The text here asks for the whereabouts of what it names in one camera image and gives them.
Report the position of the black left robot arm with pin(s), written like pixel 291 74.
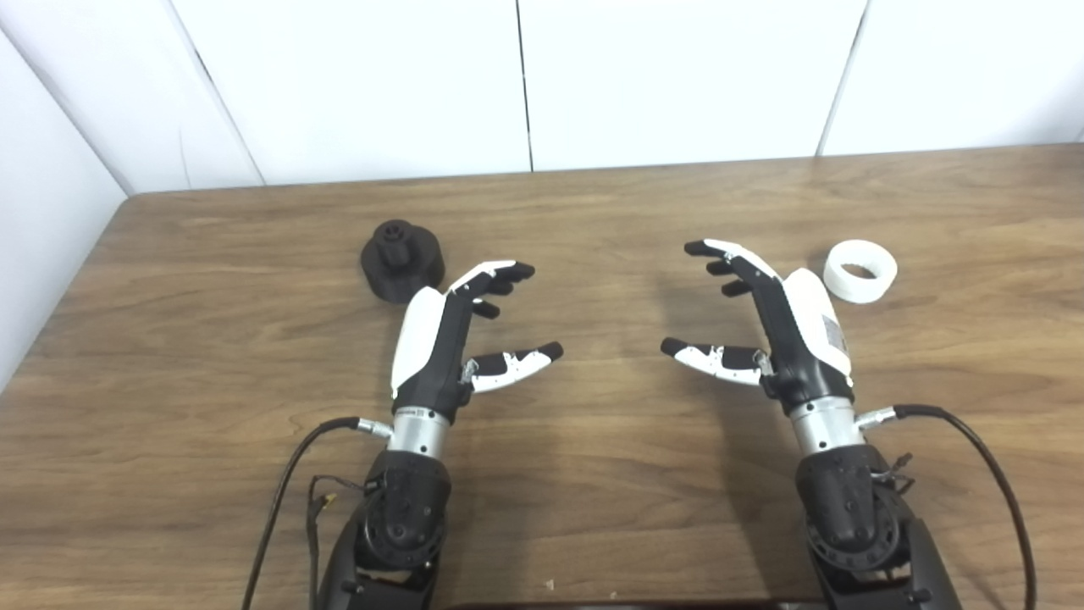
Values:
pixel 402 508

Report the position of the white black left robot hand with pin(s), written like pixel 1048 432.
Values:
pixel 419 339

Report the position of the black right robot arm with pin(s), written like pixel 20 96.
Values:
pixel 851 508

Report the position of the round black part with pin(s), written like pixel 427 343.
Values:
pixel 402 267

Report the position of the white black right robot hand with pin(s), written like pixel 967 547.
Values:
pixel 809 339

